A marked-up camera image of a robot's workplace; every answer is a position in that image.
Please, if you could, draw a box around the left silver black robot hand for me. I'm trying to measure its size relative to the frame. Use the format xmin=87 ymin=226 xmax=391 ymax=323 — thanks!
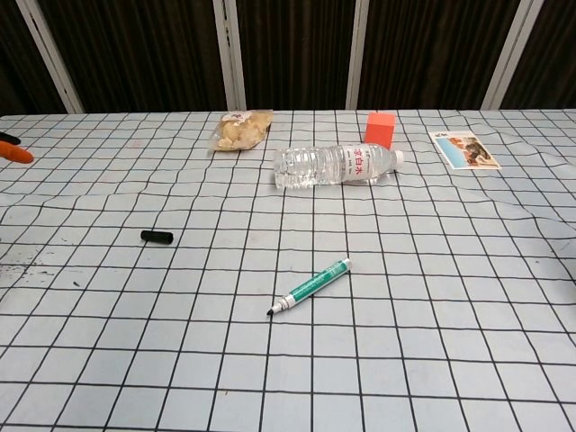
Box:
xmin=0 ymin=131 xmax=35 ymax=164

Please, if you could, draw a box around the black marker cap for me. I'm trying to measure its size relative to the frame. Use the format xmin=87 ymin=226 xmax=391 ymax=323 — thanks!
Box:
xmin=139 ymin=229 xmax=176 ymax=247

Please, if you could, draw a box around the green white marker pen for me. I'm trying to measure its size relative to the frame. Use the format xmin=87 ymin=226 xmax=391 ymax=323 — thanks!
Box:
xmin=265 ymin=257 xmax=352 ymax=319

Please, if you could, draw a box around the clear bag of snacks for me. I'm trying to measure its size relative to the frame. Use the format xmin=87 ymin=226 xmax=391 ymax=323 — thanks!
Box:
xmin=206 ymin=110 xmax=275 ymax=153

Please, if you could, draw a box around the light blue checkered tablecloth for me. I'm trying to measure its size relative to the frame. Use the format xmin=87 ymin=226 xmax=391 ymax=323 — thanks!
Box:
xmin=0 ymin=109 xmax=576 ymax=432

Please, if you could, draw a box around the clear plastic water bottle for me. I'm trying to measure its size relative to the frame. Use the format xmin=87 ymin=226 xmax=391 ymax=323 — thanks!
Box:
xmin=273 ymin=142 xmax=405 ymax=191

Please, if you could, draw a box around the orange cube block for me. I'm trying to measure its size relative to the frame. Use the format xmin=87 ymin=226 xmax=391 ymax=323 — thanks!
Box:
xmin=364 ymin=112 xmax=398 ymax=150

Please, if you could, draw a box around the picture card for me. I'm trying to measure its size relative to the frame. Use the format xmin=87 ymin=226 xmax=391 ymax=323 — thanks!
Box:
xmin=427 ymin=130 xmax=502 ymax=171

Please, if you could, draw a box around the white metal partition post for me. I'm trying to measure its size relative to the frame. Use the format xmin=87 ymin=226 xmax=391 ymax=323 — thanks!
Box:
xmin=15 ymin=0 xmax=86 ymax=113
xmin=345 ymin=0 xmax=383 ymax=111
xmin=212 ymin=0 xmax=248 ymax=112
xmin=480 ymin=0 xmax=537 ymax=111

